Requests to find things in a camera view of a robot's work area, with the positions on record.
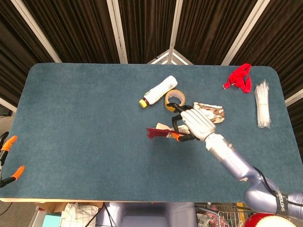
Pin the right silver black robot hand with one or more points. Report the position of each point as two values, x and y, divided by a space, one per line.
197 121

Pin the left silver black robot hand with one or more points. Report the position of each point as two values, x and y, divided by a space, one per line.
10 142

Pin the red ribbed paper folding fan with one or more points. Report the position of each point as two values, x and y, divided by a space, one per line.
157 133

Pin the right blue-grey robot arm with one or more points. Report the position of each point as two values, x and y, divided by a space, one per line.
236 160

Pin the crumpled gold red wrapper pack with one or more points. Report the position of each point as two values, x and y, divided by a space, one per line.
216 113

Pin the yellow packing tape roll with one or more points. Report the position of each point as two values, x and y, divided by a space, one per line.
169 106

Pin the white plastic bottle yellow cap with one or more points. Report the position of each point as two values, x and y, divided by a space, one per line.
159 92

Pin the white triangular screen foot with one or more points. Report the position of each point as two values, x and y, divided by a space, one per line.
163 59

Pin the brown cardboard box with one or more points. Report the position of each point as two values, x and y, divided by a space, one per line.
49 206

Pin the teal box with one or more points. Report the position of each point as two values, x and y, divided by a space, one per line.
52 221

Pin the brown pleated curtain panel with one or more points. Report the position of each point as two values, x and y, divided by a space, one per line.
14 47
75 28
284 42
213 26
146 23

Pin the white checkered cloth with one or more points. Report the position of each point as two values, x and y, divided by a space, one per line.
78 215

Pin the blue-grey robot torso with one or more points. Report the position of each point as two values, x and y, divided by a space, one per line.
146 215

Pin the red round object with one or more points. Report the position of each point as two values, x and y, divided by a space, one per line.
267 221

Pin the white screen frame post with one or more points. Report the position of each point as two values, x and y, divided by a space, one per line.
176 23
35 28
117 30
294 98
7 105
243 30

